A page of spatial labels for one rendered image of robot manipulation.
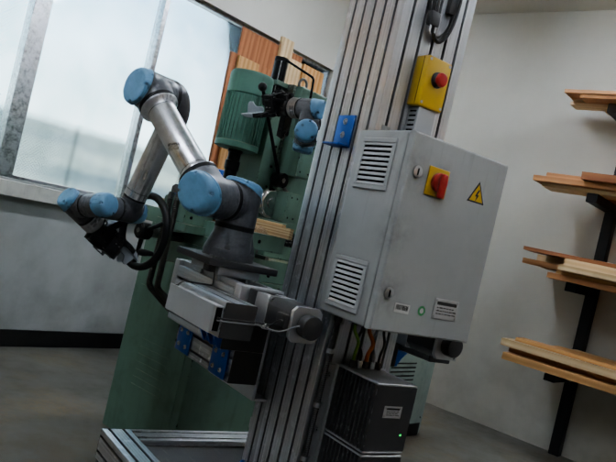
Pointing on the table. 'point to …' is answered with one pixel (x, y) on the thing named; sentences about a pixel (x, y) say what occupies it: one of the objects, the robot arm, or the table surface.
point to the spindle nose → (232, 162)
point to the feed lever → (274, 153)
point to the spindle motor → (231, 132)
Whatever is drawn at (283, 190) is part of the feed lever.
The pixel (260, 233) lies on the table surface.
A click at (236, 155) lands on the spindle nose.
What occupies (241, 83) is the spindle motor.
